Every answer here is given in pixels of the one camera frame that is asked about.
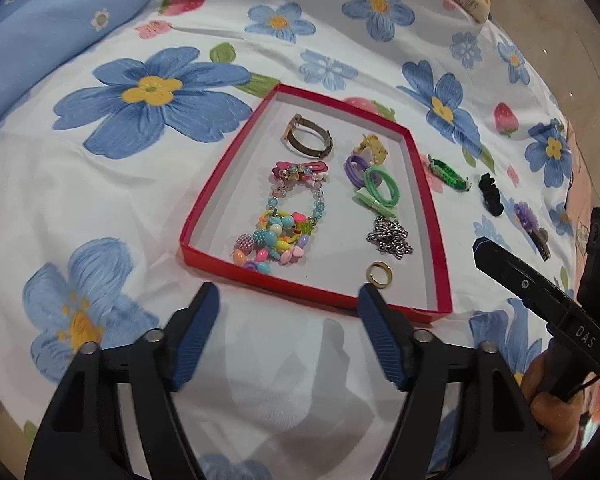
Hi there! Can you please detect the purple hair tie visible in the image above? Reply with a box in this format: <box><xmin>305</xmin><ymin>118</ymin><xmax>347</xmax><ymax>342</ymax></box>
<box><xmin>345</xmin><ymin>155</ymin><xmax>377</xmax><ymax>190</ymax></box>

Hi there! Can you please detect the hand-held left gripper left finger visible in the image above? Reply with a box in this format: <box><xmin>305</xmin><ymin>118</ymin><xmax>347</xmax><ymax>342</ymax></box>
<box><xmin>24</xmin><ymin>281</ymin><xmax>222</xmax><ymax>480</ymax></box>

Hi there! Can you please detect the floral bed sheet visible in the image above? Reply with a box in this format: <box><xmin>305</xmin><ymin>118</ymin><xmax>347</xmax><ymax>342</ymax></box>
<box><xmin>0</xmin><ymin>0</ymin><xmax>600</xmax><ymax>480</ymax></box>

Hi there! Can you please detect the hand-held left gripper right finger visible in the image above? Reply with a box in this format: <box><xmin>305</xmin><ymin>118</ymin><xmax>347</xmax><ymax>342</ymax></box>
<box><xmin>357</xmin><ymin>284</ymin><xmax>553</xmax><ymax>480</ymax></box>

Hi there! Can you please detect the green hair tie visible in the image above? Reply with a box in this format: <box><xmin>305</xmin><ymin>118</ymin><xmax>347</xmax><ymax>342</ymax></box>
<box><xmin>354</xmin><ymin>165</ymin><xmax>406</xmax><ymax>219</ymax></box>

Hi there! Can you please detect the person's right forearm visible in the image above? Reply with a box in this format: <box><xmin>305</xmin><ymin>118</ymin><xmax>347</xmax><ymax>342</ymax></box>
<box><xmin>544</xmin><ymin>422</ymin><xmax>600</xmax><ymax>467</ymax></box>

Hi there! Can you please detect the person's right hand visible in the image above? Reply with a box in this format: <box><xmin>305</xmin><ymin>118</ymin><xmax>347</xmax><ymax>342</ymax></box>
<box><xmin>520</xmin><ymin>355</ymin><xmax>588</xmax><ymax>437</ymax></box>

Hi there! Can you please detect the blue pillow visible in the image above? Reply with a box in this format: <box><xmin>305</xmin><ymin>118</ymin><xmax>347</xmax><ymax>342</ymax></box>
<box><xmin>0</xmin><ymin>0</ymin><xmax>156</xmax><ymax>134</ymax></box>

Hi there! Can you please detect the yellow hair claw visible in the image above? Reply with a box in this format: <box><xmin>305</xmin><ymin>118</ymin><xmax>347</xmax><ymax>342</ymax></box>
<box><xmin>351</xmin><ymin>134</ymin><xmax>388</xmax><ymax>166</ymax></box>

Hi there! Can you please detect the pink hair clip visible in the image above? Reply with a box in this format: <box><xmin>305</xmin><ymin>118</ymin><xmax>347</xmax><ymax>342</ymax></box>
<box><xmin>271</xmin><ymin>160</ymin><xmax>330</xmax><ymax>182</ymax></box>

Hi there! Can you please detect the gold ring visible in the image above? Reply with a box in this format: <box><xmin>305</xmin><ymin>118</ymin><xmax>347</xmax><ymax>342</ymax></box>
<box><xmin>365</xmin><ymin>260</ymin><xmax>394</xmax><ymax>289</ymax></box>

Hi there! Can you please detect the red shallow box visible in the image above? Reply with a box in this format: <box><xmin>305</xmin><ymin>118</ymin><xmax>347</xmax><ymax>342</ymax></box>
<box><xmin>179</xmin><ymin>84</ymin><xmax>453</xmax><ymax>325</ymax></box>

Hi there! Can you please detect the silver chain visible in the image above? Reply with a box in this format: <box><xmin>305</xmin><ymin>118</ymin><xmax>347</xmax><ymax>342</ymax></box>
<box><xmin>366</xmin><ymin>216</ymin><xmax>415</xmax><ymax>260</ymax></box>

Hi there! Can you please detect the clear blue bead bracelet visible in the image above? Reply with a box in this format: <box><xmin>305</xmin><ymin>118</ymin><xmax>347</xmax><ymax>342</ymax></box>
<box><xmin>266</xmin><ymin>180</ymin><xmax>328</xmax><ymax>226</ymax></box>

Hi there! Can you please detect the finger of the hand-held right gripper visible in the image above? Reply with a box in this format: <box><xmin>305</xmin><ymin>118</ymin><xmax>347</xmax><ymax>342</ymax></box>
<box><xmin>471</xmin><ymin>236</ymin><xmax>578</xmax><ymax>328</ymax></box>

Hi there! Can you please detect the colourful bead bracelet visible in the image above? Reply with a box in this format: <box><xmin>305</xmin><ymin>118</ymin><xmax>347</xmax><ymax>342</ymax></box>
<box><xmin>233</xmin><ymin>210</ymin><xmax>317</xmax><ymax>275</ymax></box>

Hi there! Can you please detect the pink printed cloth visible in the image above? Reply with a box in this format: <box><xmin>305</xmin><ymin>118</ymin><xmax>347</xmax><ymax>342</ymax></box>
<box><xmin>562</xmin><ymin>117</ymin><xmax>599</xmax><ymax>212</ymax></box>

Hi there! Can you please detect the purple flower hair clip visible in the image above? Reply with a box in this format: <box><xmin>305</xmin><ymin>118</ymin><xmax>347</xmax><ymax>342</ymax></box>
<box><xmin>512</xmin><ymin>201</ymin><xmax>552</xmax><ymax>262</ymax></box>

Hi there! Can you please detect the green braided bracelet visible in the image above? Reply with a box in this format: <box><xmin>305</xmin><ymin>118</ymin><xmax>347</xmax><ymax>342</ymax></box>
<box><xmin>427</xmin><ymin>156</ymin><xmax>473</xmax><ymax>193</ymax></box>

